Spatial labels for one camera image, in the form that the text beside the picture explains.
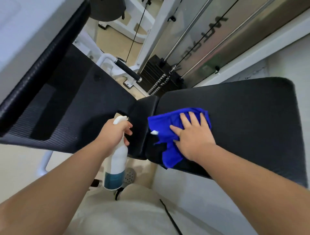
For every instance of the white machine frame post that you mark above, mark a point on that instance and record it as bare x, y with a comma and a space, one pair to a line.
159, 26

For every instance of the clear machine shield panel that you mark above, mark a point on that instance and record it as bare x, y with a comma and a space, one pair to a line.
242, 29

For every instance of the white machine base frame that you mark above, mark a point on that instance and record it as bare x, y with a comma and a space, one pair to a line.
132, 24

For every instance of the blue cleaning cloth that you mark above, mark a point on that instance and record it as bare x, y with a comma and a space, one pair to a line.
164, 121

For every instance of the person's right middle finger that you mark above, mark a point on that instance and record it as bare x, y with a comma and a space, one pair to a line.
194, 118

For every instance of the white bench frame tube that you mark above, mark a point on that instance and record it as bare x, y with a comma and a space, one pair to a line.
106, 61

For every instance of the person's left hand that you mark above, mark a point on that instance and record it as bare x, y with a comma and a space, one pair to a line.
110, 134

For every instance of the black round pad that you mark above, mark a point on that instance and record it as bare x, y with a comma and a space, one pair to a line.
106, 9

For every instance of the white spray bottle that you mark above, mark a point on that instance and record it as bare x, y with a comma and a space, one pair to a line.
116, 167

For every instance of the chrome guide rod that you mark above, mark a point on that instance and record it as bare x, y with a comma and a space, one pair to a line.
189, 30
225, 40

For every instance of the person's right hand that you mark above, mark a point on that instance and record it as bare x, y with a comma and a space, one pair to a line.
195, 142

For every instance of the black weight stack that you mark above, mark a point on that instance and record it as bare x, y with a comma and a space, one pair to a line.
157, 77

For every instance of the wide black bench seat pad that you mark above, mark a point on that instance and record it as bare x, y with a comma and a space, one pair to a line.
249, 121

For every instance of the long black bench backrest pad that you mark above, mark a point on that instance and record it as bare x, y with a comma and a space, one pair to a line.
60, 101

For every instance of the person's white clothing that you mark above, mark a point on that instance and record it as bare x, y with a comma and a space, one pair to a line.
121, 215

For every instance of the grey perforated shoe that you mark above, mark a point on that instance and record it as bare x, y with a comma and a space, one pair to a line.
129, 176

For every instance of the person's right thumb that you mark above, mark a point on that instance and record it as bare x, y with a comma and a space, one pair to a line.
174, 130

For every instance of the person's right forearm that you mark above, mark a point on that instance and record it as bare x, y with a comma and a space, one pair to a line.
256, 191

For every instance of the person's left fingers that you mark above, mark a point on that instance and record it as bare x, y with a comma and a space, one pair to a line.
127, 128

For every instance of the person's left forearm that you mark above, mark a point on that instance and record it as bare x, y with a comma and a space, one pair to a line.
53, 188

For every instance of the black foam roller grip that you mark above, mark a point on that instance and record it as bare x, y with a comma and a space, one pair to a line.
127, 70

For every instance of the white bench leg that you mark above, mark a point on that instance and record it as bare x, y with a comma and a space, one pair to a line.
44, 163

